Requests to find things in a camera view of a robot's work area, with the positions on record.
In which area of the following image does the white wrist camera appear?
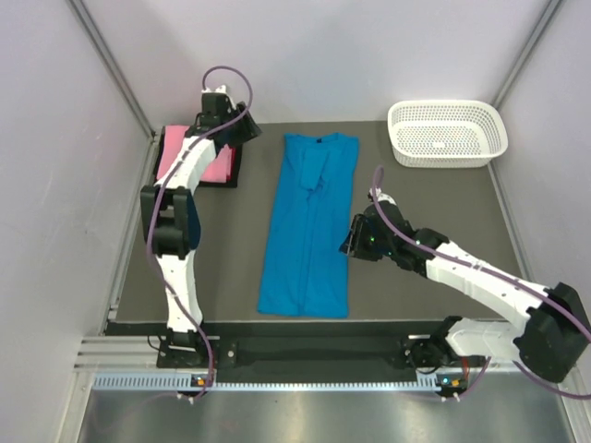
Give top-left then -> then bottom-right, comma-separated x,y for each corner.
201,84 -> 230,97
368,187 -> 397,206

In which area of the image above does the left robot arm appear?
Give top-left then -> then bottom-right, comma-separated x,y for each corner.
139,86 -> 260,368

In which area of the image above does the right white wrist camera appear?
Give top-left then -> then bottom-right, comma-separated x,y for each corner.
368,187 -> 397,206

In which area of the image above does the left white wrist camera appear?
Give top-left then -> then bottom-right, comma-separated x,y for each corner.
201,84 -> 230,97

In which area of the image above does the folded red t shirt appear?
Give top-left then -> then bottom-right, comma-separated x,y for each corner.
224,145 -> 236,183

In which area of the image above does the grey slotted cable duct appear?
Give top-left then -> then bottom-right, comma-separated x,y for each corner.
91,371 -> 467,393

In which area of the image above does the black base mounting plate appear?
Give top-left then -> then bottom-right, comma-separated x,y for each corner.
156,322 -> 486,384

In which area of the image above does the aluminium frame rail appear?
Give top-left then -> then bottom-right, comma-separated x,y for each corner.
73,336 -> 578,375

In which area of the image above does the blue t shirt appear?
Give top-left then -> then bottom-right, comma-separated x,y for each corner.
257,133 -> 359,318

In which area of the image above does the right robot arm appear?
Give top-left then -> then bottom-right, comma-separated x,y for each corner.
340,197 -> 590,383

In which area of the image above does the folded black t shirt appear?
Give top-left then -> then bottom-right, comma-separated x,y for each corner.
155,128 -> 243,188

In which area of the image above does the white perforated plastic basket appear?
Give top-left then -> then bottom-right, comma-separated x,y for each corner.
387,100 -> 509,169

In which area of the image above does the folded pink t shirt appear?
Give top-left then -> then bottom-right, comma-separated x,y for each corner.
156,125 -> 228,184

